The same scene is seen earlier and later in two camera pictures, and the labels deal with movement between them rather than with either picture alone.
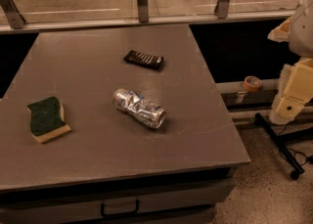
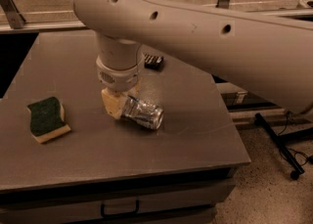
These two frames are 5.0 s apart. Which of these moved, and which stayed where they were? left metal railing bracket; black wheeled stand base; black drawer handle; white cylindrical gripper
Moved: white cylindrical gripper
Stayed: black drawer handle; black wheeled stand base; left metal railing bracket
